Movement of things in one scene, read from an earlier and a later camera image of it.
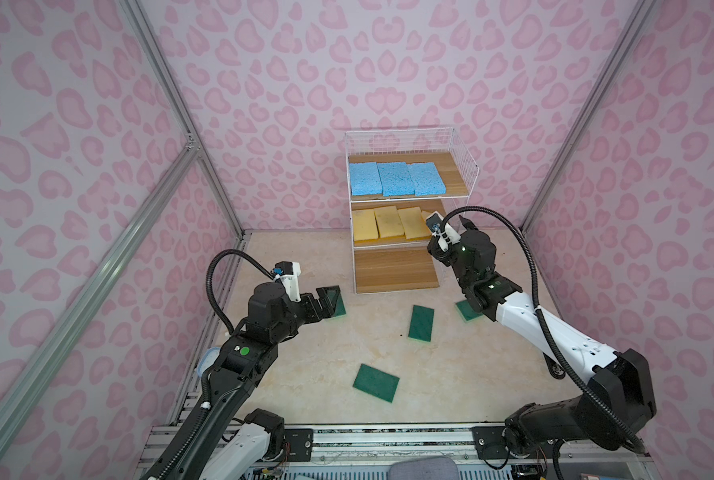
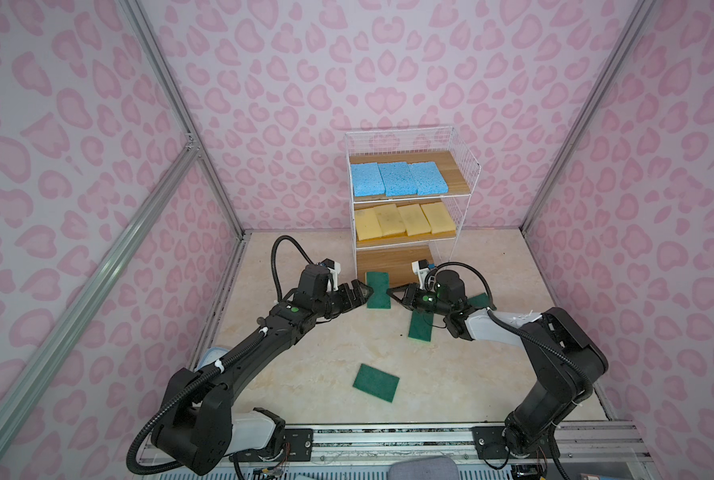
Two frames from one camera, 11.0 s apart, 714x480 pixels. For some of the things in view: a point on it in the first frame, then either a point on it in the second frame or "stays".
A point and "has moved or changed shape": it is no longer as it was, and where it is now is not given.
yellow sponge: [388, 223] stays
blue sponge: [396, 179] stays
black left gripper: [326, 308] to [348, 301]
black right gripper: [437, 252] to [411, 296]
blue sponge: [365, 179] stays
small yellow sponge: [364, 225] stays
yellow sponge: [413, 224] stays
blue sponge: [427, 180] stays
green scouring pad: [340, 309] has moved or changed shape
